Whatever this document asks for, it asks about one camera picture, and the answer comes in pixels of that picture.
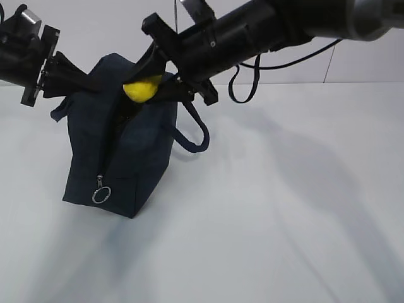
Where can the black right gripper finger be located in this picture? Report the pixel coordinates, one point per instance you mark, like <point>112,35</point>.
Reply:
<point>152,63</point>
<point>173,90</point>

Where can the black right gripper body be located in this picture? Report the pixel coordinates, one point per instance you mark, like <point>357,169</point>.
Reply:
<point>190,51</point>

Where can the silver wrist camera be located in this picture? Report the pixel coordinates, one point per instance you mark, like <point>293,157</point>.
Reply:
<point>198,10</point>
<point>27,21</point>

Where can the dark navy lunch bag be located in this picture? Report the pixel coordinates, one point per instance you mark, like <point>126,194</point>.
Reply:
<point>119,156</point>

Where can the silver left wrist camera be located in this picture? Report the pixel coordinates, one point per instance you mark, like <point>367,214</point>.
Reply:
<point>27,21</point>

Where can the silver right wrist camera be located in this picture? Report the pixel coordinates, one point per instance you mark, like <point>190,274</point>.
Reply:
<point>198,10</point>

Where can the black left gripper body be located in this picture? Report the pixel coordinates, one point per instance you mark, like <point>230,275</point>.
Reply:
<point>23,56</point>

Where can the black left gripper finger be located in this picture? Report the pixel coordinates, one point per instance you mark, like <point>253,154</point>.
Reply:
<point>63,88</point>
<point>63,71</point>

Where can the yellow lemon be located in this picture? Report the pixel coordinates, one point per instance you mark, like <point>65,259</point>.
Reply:
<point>142,90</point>

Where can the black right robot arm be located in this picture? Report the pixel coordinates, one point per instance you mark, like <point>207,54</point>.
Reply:
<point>257,27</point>

